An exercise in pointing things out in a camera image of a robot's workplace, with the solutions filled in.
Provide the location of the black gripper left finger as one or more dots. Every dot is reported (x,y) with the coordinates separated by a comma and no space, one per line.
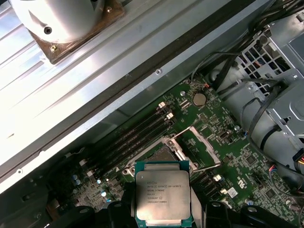
(116,216)

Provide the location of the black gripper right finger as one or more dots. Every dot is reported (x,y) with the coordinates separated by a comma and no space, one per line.
(218,216)

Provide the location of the CPU with silver top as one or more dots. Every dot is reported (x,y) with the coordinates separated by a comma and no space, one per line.
(161,190)

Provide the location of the metal socket cover frame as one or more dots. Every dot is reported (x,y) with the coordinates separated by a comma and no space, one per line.
(206,147)

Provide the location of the RAM slot with white clips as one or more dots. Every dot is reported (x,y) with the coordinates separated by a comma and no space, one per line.
(130,145)
(216,177)
(122,133)

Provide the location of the RAM slot with black clips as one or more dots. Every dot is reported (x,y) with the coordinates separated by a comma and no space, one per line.
(134,150)
(126,139)

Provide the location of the CPU socket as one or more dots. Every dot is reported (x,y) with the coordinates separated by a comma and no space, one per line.
(161,154)

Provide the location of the green motherboard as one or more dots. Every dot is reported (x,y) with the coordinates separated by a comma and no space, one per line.
(237,147)

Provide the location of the round coin battery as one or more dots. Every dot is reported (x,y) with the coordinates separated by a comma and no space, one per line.
(199,99)

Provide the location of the black PC case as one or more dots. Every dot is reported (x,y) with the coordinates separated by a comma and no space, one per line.
(142,95)

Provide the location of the grey metal drive cage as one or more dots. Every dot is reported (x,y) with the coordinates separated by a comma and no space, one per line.
(285,59)

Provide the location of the square brown base plate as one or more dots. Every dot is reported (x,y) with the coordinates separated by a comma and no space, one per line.
(51,54)

